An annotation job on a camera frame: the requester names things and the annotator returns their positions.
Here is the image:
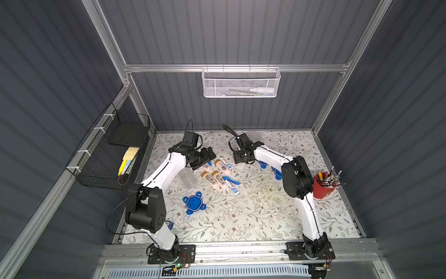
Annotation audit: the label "small toothpaste tube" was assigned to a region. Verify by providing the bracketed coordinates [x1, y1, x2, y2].
[220, 157, 233, 170]

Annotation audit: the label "blue-lid clear jar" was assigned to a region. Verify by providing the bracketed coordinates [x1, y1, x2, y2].
[179, 168, 199, 189]

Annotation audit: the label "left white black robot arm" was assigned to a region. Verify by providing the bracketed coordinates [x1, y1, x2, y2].
[125, 144, 216, 260]

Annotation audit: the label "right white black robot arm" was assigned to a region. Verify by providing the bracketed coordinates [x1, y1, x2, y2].
[232, 133, 332, 259]

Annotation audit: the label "white tube in basket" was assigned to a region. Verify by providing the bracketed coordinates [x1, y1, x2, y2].
[249, 87, 275, 96]

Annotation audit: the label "yellow sticky notes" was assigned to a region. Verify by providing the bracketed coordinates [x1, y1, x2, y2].
[118, 147, 139, 176]

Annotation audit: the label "black notebook in basket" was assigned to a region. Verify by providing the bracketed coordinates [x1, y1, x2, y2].
[108, 123, 147, 147]

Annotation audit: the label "red pen cup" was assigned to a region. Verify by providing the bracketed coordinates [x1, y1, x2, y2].
[313, 172, 335, 199]

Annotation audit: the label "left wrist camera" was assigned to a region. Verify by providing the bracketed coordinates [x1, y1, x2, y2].
[182, 131, 203, 149]

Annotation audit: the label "white wire mesh basket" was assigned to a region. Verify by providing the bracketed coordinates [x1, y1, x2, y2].
[201, 67, 281, 98]

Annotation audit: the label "black wire wall basket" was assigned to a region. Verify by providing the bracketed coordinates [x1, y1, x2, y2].
[66, 104, 151, 190]

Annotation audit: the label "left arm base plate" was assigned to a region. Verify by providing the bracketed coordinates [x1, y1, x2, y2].
[146, 244, 196, 265]

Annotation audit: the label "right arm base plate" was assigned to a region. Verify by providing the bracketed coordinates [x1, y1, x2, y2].
[284, 241, 336, 261]

